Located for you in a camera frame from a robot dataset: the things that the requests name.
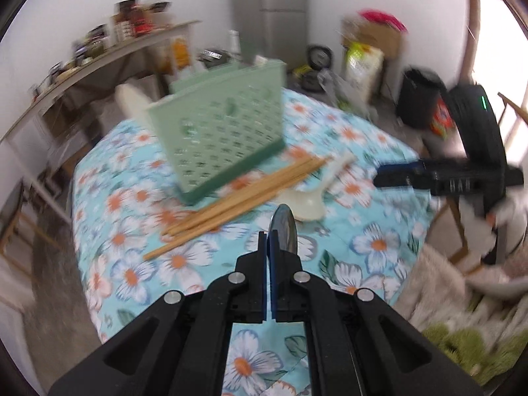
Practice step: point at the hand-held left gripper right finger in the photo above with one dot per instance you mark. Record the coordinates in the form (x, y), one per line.
(271, 288)

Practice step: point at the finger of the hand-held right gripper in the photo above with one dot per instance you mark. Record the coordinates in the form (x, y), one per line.
(400, 177)

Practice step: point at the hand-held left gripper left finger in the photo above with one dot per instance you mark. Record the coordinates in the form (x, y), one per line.
(247, 288)

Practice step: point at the metal spoon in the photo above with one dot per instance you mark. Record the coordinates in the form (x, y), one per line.
(282, 225)

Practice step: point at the bundle of wooden chopsticks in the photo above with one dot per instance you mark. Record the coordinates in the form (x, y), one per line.
(231, 208)

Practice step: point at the white plastic soup spoon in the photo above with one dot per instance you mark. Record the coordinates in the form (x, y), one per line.
(307, 206)

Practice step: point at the green plastic utensil holder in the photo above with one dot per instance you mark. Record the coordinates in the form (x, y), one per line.
(222, 140)

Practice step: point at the white plastic rice paddle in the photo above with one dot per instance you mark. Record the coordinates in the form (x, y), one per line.
(132, 103)

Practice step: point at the person's right hand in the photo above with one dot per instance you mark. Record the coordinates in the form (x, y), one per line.
(511, 220)

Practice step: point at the colourful printed bag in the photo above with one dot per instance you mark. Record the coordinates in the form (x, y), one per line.
(441, 119)

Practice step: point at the black trash bin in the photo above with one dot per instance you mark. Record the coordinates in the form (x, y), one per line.
(418, 95)

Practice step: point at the clear plastic bag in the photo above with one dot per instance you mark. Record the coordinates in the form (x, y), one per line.
(338, 90)

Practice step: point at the yellow-green printed sack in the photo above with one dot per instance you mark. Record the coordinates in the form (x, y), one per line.
(363, 66)

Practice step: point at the floral blue blanket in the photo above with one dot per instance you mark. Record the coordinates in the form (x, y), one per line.
(144, 222)

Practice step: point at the brown cardboard carton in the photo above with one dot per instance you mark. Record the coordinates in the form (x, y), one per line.
(379, 39)

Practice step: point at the black rice cooker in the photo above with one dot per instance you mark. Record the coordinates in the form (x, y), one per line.
(319, 55)

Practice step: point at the white green fuzzy blanket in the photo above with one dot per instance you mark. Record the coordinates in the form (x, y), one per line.
(453, 317)

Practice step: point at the pink cloth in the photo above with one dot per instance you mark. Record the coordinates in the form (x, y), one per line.
(383, 18)

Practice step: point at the grey refrigerator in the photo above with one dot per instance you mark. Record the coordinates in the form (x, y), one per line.
(268, 8)

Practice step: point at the yellow plastic bag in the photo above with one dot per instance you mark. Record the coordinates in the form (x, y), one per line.
(181, 53)

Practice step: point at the wooden chair black seat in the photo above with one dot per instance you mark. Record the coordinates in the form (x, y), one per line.
(10, 210)

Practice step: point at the white-legged wooden table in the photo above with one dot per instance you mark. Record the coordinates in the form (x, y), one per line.
(103, 55)

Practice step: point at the glass jar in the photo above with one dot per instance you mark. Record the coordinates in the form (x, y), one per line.
(98, 46)

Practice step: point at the red bottle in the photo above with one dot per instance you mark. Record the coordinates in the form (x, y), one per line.
(140, 20)

